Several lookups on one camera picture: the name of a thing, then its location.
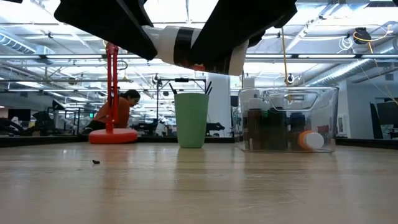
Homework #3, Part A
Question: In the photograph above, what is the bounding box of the large white paint bottle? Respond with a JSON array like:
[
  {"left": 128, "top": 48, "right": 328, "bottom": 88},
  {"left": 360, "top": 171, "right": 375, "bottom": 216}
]
[{"left": 242, "top": 76, "right": 256, "bottom": 100}]

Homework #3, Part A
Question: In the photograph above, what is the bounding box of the small dark green paint bottle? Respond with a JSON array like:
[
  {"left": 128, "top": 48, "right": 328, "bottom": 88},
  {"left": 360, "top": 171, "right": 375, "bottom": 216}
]
[{"left": 262, "top": 110, "right": 269, "bottom": 150}]

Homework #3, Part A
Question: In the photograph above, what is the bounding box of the small dark blue paint bottle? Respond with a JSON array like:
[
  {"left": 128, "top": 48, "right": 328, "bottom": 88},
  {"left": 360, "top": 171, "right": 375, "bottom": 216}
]
[{"left": 289, "top": 112, "right": 307, "bottom": 150}]

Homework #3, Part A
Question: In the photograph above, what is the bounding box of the clear plastic bin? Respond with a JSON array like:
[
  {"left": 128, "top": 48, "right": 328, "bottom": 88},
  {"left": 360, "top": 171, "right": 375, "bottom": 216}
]
[{"left": 238, "top": 86, "right": 340, "bottom": 153}]

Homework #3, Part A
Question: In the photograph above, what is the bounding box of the small orange paint bottle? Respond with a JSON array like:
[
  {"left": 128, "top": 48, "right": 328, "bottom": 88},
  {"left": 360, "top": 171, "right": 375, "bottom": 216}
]
[{"left": 297, "top": 129, "right": 325, "bottom": 151}]

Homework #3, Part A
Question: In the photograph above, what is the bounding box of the person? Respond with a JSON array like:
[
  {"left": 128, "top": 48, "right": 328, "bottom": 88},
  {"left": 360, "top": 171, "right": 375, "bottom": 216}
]
[
  {"left": 81, "top": 89, "right": 141, "bottom": 135},
  {"left": 155, "top": 117, "right": 167, "bottom": 136}
]

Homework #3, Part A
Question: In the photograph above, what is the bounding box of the green plastic cup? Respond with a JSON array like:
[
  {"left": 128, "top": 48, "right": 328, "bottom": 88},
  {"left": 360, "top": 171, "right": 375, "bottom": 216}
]
[{"left": 174, "top": 92, "right": 210, "bottom": 149}]

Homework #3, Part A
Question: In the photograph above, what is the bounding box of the red desk lamp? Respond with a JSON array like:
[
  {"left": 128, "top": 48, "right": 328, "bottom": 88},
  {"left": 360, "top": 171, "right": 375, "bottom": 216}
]
[{"left": 88, "top": 42, "right": 139, "bottom": 144}]

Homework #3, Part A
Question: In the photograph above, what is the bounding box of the black ceiling-mounted device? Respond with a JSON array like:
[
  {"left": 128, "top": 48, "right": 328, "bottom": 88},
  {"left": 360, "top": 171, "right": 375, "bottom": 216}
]
[{"left": 352, "top": 27, "right": 373, "bottom": 45}]

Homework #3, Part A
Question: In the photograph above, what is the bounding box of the black desk monitor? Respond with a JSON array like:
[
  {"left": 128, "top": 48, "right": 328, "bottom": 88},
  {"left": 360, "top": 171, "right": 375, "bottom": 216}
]
[{"left": 7, "top": 108, "right": 32, "bottom": 122}]

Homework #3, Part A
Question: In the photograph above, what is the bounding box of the black background monitor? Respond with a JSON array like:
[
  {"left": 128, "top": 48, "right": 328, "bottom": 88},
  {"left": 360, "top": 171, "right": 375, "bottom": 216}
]
[{"left": 369, "top": 101, "right": 398, "bottom": 140}]

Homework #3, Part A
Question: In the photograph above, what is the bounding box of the yellow hanging cable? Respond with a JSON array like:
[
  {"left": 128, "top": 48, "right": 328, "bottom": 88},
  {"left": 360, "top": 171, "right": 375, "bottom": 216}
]
[{"left": 280, "top": 27, "right": 295, "bottom": 103}]

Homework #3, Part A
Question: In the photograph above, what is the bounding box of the silver ventilation duct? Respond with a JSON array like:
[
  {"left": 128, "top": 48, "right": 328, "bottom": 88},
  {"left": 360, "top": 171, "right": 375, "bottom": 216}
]
[{"left": 303, "top": 57, "right": 398, "bottom": 91}]

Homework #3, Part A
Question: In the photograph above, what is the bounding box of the black aluminium table frame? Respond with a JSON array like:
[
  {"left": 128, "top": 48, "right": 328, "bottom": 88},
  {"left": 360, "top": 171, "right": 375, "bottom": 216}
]
[{"left": 0, "top": 133, "right": 398, "bottom": 150}]

